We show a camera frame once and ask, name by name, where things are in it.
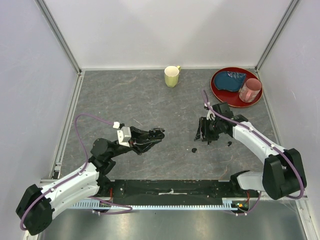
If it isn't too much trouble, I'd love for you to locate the red round tray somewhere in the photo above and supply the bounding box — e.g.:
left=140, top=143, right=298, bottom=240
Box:
left=210, top=67, right=263, bottom=108

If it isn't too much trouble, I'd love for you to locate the blue ceramic plate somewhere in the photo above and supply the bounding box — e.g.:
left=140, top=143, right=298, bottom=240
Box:
left=213, top=71, right=247, bottom=92

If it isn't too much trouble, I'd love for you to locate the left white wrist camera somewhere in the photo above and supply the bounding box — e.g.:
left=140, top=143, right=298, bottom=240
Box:
left=112, top=121, right=132, bottom=147

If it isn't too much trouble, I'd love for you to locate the yellow green mug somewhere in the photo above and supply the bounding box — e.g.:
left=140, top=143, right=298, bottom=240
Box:
left=164, top=65, right=181, bottom=88

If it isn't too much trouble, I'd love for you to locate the left aluminium frame post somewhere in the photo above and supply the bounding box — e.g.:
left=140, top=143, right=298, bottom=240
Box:
left=35, top=0, right=82, bottom=75

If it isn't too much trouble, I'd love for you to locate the light blue cable duct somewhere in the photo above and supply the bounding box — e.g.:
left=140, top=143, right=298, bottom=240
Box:
left=69, top=198, right=239, bottom=211

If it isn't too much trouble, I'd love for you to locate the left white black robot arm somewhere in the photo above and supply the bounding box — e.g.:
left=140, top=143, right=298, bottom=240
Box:
left=15, top=125, right=165, bottom=236

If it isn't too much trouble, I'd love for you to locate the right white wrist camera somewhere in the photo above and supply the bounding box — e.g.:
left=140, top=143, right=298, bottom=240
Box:
left=204, top=102, right=216, bottom=121

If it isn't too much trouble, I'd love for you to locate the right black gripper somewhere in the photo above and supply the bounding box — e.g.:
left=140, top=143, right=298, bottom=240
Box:
left=193, top=116, right=222, bottom=142

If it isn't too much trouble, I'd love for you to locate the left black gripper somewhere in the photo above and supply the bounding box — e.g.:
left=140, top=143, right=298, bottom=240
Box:
left=108, top=125, right=162, bottom=159

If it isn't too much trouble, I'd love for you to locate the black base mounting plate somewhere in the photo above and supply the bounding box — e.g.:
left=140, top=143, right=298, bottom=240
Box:
left=95, top=179, right=259, bottom=205

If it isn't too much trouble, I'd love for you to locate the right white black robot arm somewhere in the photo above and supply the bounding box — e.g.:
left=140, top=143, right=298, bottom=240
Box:
left=194, top=102, right=307, bottom=200

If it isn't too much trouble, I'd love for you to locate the pink patterned cup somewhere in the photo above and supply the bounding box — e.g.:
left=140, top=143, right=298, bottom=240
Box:
left=239, top=78, right=262, bottom=103

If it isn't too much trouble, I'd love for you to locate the aluminium frame post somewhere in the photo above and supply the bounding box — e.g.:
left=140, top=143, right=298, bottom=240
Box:
left=35, top=0, right=82, bottom=75
left=254, top=0, right=301, bottom=74

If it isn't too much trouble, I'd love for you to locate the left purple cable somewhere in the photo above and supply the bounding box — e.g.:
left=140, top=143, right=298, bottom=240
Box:
left=19, top=113, right=133, bottom=231

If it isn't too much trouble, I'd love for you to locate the black earbud charging case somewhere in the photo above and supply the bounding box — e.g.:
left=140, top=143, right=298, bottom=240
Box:
left=148, top=128, right=165, bottom=140

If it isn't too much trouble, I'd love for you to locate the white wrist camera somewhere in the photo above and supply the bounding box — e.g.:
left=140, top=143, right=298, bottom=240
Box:
left=112, top=121, right=132, bottom=147
left=204, top=102, right=216, bottom=121

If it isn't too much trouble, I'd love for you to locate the right aluminium frame post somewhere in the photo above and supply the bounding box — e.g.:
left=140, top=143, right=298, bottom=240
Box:
left=254, top=0, right=301, bottom=74

